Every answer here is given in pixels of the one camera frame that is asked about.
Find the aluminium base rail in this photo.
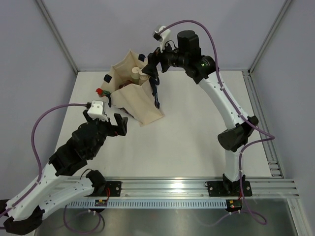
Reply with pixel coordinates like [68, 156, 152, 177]
[106, 177, 299, 199]

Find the right aluminium frame post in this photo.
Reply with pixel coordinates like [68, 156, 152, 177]
[248, 0, 294, 76]

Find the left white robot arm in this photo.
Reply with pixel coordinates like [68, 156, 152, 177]
[0, 111, 128, 236]

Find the green lotion bottle white cap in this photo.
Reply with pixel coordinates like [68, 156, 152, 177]
[131, 66, 141, 84]

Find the left aluminium frame post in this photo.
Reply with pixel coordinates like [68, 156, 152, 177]
[34, 0, 79, 75]

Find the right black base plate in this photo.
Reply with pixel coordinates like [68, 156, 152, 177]
[204, 180, 252, 197]

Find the white slotted cable duct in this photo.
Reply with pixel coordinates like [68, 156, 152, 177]
[67, 199, 227, 209]

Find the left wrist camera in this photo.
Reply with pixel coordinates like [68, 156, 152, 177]
[88, 100, 109, 121]

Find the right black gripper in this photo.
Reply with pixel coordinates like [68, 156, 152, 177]
[142, 37, 188, 80]

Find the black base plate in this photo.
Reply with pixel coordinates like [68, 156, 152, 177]
[204, 180, 252, 197]
[88, 181, 122, 197]

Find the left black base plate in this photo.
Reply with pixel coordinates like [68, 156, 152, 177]
[88, 181, 122, 197]

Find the aluminium frame post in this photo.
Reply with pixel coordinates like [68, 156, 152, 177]
[248, 0, 294, 76]
[34, 0, 79, 75]

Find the beige lotion bottle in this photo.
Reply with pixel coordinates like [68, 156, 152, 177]
[138, 71, 149, 85]

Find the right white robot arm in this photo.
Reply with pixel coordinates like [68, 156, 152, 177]
[142, 26, 258, 197]

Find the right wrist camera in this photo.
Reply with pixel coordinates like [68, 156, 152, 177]
[153, 25, 171, 52]

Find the beige canvas tote bag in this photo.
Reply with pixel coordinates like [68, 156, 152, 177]
[100, 50, 164, 125]

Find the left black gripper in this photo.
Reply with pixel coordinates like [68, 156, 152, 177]
[83, 110, 127, 158]

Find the red dish soap bottle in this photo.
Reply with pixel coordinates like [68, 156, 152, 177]
[119, 80, 134, 89]

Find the green dish soap bottle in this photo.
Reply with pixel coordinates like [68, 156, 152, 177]
[96, 88, 111, 98]

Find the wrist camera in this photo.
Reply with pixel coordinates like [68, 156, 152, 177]
[88, 100, 109, 121]
[153, 25, 171, 52]

